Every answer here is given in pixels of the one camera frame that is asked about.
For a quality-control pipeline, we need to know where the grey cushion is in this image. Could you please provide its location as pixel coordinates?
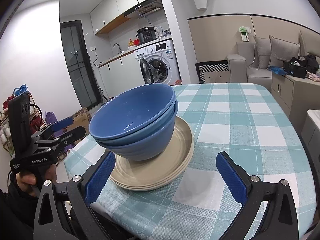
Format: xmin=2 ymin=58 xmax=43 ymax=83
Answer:
xmin=268 ymin=35 xmax=300 ymax=67

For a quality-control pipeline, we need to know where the black rice cooker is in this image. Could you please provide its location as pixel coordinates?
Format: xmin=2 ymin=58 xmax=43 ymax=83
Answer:
xmin=136 ymin=27 xmax=157 ymax=44

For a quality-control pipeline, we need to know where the black glass door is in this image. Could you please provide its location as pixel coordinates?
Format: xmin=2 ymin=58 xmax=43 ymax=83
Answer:
xmin=60 ymin=20 xmax=101 ymax=110

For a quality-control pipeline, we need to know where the purple bag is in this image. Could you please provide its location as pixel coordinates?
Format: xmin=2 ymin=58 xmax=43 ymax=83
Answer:
xmin=45 ymin=112 xmax=57 ymax=125

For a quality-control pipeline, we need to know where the person's left hand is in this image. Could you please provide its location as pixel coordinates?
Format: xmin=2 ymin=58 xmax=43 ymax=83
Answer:
xmin=15 ymin=163 xmax=58 ymax=197

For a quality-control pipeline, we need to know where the brown cardboard box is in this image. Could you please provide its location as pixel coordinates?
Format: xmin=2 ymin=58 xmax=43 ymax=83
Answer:
xmin=66 ymin=107 xmax=92 ymax=145

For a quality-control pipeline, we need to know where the white marble side table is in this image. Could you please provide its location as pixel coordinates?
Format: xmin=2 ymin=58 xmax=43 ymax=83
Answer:
xmin=301 ymin=109 xmax=320 ymax=160

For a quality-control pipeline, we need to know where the black patterned chair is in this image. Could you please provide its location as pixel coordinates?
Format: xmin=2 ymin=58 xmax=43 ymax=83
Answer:
xmin=195 ymin=60 xmax=230 ymax=83

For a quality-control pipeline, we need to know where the blue plastic bag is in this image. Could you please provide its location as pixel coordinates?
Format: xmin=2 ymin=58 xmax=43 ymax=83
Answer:
xmin=268 ymin=66 xmax=287 ymax=76

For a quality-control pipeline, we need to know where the black storage basket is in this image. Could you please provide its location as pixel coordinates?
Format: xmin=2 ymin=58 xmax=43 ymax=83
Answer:
xmin=283 ymin=61 xmax=307 ymax=79

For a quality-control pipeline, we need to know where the light blue bowl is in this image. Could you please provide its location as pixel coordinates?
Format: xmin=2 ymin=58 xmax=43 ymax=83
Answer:
xmin=96 ymin=100 xmax=178 ymax=161

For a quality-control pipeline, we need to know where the grey sofa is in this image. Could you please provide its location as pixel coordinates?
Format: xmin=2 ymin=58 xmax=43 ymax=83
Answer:
xmin=227 ymin=30 xmax=319 ymax=90

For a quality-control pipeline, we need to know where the beige plate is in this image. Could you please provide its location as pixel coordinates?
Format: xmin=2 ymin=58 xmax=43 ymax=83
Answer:
xmin=109 ymin=116 xmax=194 ymax=191

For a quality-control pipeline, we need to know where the range hood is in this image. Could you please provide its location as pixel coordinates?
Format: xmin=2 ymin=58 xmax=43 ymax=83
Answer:
xmin=124 ymin=0 xmax=163 ymax=19

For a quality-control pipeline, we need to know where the teal checked tablecloth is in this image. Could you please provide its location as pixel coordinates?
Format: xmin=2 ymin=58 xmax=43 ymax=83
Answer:
xmin=63 ymin=82 xmax=315 ymax=240

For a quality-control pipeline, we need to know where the grey drawer cabinet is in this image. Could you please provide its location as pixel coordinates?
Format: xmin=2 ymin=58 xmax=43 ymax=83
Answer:
xmin=271 ymin=73 xmax=320 ymax=134

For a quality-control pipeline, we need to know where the white washing machine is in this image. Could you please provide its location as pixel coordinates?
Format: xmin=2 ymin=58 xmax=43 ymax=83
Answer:
xmin=134 ymin=39 xmax=181 ymax=86

